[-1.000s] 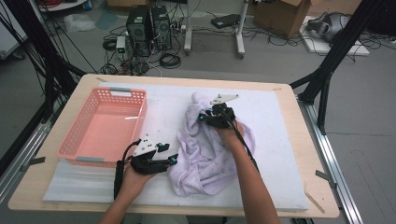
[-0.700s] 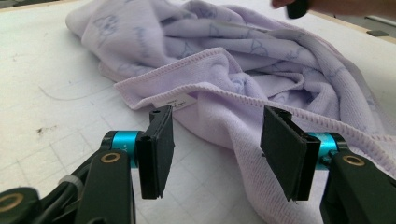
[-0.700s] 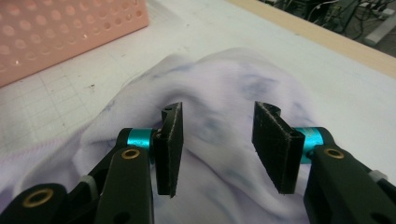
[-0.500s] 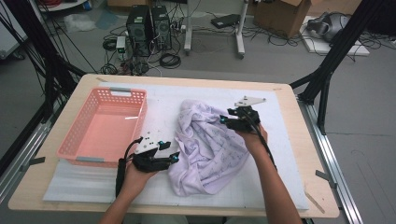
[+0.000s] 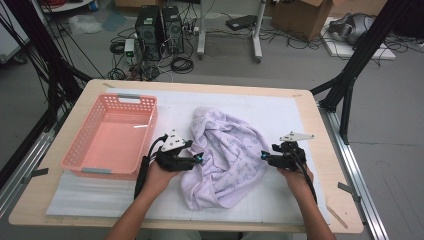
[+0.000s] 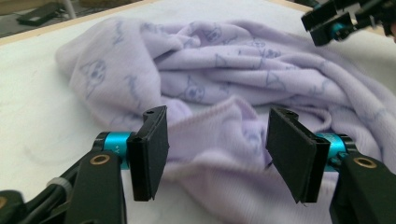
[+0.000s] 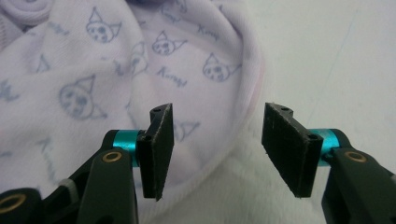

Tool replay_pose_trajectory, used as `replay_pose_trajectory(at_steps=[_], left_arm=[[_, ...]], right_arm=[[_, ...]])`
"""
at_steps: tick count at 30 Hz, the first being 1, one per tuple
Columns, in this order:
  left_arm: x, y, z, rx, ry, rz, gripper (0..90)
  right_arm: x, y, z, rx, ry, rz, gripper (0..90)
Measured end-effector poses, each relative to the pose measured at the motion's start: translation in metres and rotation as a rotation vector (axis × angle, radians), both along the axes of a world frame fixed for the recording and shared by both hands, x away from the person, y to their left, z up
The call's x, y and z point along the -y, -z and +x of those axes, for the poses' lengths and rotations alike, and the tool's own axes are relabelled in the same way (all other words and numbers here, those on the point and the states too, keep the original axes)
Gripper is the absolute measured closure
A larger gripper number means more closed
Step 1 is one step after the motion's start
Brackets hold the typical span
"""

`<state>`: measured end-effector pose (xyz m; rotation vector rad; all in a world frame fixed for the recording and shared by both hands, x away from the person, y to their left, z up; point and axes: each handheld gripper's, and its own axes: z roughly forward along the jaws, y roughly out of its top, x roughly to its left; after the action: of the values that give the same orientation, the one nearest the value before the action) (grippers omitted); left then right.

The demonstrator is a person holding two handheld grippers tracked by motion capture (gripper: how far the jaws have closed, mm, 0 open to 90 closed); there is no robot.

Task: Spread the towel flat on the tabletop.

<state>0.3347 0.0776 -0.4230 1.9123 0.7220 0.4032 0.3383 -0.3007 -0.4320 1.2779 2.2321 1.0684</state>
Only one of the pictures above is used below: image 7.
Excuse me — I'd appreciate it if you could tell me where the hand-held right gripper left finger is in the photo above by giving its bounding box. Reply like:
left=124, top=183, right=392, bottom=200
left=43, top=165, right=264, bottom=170
left=136, top=103, right=175, bottom=202

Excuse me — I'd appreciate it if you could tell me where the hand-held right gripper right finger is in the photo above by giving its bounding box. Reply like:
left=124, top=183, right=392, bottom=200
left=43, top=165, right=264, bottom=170
left=261, top=102, right=324, bottom=199

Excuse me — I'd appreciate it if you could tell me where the lilac printed towel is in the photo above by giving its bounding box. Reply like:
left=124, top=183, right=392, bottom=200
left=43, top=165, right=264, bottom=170
left=0, top=0, right=325, bottom=224

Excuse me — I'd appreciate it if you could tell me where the white grid mat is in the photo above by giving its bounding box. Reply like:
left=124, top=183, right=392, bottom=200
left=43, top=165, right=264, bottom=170
left=242, top=0, right=396, bottom=175

